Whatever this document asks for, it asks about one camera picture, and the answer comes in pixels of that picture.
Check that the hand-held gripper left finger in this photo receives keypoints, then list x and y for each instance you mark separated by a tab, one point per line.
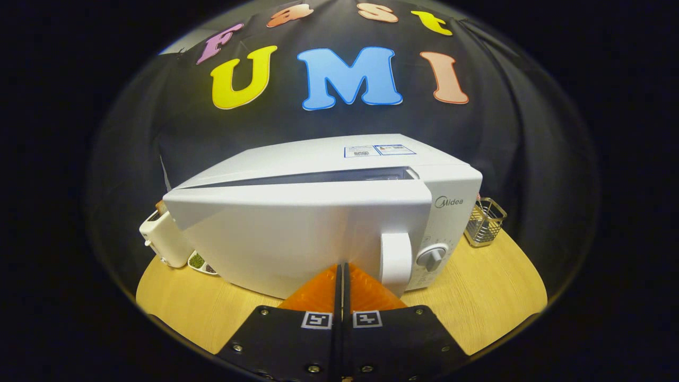
331	350

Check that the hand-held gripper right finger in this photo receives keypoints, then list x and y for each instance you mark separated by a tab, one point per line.
350	350

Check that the white microwave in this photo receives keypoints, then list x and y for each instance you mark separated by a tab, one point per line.
292	233

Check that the white divided snack dish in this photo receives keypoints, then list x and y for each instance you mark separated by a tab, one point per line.
197	261

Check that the white toaster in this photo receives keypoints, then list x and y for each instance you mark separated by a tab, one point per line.
164	239

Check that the brown toast slice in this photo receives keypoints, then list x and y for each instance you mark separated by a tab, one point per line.
160	207

